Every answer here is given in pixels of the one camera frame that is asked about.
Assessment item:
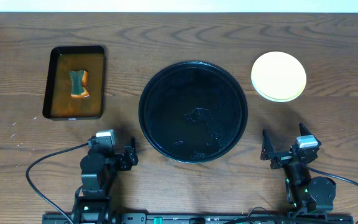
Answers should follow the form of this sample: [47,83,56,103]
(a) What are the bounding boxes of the round black serving tray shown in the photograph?
[138,61,248,164]

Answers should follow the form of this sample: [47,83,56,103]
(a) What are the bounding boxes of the green and yellow sponge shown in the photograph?
[70,70,90,98]

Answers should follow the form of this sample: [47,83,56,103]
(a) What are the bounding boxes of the light green plate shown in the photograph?
[257,90,303,103]

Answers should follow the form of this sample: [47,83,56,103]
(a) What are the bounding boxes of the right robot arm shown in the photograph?
[260,123,336,218]

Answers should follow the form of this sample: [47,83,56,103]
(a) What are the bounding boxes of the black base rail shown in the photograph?
[41,212,354,224]

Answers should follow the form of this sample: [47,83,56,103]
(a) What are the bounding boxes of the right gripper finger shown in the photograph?
[299,123,311,136]
[260,129,275,161]

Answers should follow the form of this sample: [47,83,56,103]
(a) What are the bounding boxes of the yellow plate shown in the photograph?
[250,51,307,95]

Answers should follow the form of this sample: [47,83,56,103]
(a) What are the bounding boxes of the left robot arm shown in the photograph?
[71,137,139,224]

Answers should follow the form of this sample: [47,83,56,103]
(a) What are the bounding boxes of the black rectangular water tray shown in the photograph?
[42,45,106,120]

